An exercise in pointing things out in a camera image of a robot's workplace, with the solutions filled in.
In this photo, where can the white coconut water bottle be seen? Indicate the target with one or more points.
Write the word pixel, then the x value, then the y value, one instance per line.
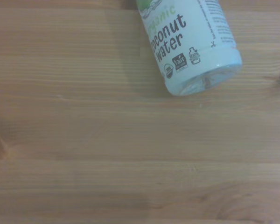
pixel 196 46

